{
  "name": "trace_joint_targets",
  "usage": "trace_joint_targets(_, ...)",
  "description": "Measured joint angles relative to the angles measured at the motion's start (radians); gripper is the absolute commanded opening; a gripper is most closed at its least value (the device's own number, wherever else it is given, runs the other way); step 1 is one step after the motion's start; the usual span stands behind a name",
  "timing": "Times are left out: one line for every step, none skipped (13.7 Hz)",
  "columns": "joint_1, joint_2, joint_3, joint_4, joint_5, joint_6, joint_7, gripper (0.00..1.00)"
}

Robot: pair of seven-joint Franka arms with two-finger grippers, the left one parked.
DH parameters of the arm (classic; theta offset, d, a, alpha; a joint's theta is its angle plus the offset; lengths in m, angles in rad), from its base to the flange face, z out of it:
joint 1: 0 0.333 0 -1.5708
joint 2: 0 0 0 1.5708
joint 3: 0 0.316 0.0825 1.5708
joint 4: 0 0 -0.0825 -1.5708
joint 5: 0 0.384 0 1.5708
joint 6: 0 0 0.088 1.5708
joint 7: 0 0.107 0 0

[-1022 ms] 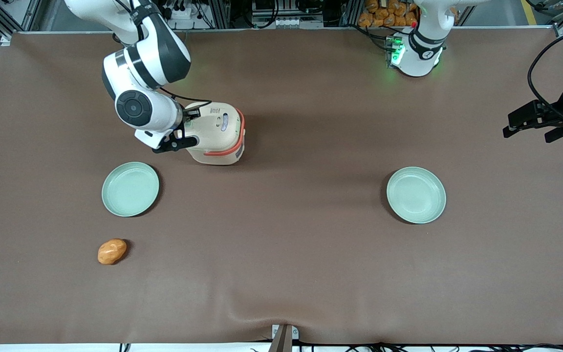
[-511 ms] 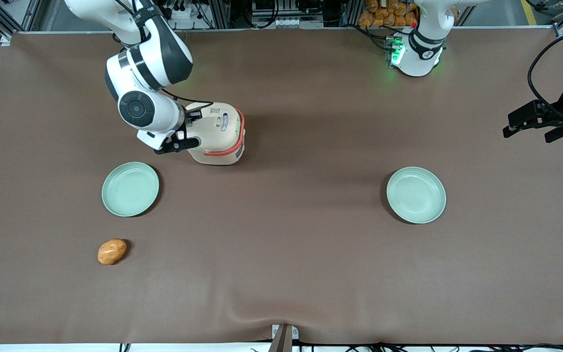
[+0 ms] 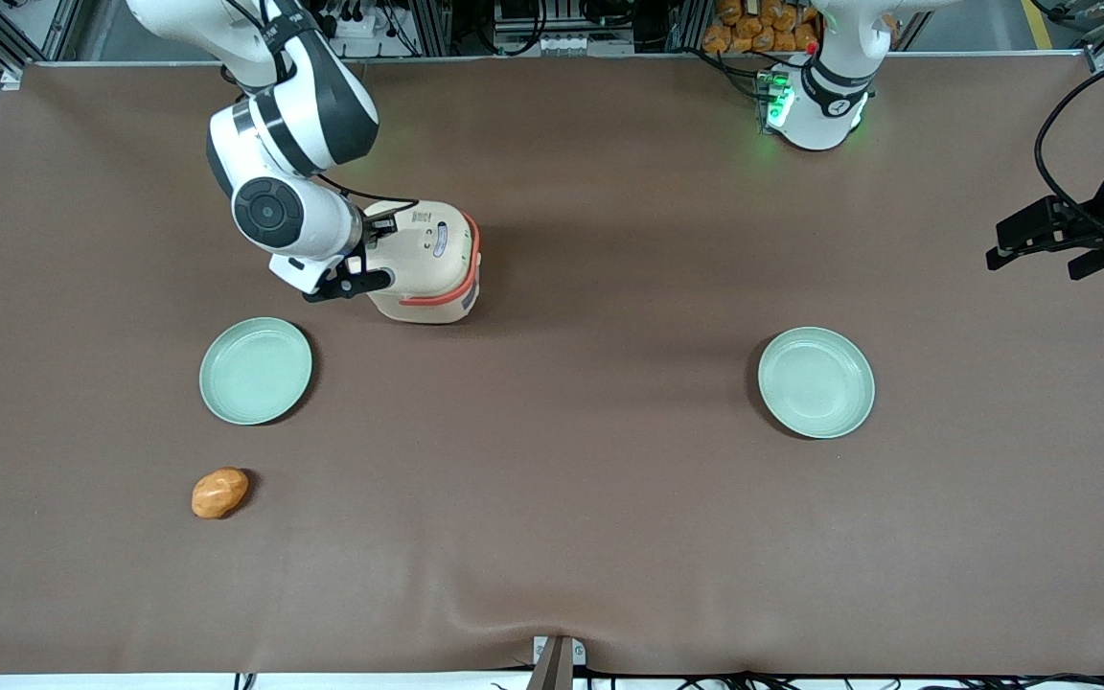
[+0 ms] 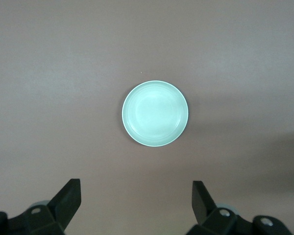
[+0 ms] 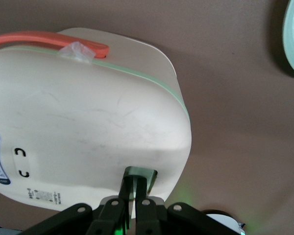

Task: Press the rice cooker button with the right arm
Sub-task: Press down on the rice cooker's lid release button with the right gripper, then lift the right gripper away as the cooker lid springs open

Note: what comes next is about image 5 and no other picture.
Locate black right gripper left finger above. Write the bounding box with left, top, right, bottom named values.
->
left=23, top=174, right=136, bottom=235

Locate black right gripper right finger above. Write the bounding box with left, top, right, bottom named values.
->
left=134, top=175, right=240, bottom=235

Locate cream rice cooker orange handle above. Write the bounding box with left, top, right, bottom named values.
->
left=0, top=27, right=192, bottom=214

